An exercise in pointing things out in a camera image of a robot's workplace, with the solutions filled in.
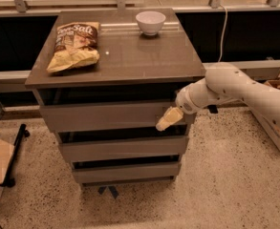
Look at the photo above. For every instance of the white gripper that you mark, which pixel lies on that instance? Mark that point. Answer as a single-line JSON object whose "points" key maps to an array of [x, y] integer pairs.
{"points": [[185, 101]]}

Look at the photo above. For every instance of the grey top drawer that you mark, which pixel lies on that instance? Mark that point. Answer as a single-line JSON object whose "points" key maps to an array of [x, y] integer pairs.
{"points": [[105, 116]]}

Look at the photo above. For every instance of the grey drawer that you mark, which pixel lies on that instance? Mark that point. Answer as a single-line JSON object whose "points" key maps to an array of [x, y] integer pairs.
{"points": [[105, 116], [127, 148], [126, 173]]}

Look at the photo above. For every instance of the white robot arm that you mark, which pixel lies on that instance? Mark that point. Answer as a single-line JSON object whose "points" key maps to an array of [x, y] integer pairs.
{"points": [[222, 82]]}

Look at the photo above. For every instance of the grey middle drawer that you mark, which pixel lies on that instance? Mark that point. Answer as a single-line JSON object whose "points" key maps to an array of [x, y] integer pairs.
{"points": [[127, 148]]}

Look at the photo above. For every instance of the grey bottom drawer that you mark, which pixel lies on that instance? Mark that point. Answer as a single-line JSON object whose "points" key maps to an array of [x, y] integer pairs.
{"points": [[126, 173]]}

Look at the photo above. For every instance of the grey drawer cabinet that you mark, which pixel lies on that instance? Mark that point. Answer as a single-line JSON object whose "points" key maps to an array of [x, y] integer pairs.
{"points": [[132, 68]]}

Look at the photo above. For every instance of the white ceramic bowl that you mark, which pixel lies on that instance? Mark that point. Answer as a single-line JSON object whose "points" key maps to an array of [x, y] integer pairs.
{"points": [[150, 22]]}

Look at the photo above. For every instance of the sea salt chip bag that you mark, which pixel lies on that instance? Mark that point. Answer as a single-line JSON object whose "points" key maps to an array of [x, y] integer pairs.
{"points": [[75, 46]]}

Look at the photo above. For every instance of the black metal stand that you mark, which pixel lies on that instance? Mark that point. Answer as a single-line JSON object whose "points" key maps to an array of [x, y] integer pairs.
{"points": [[9, 181]]}

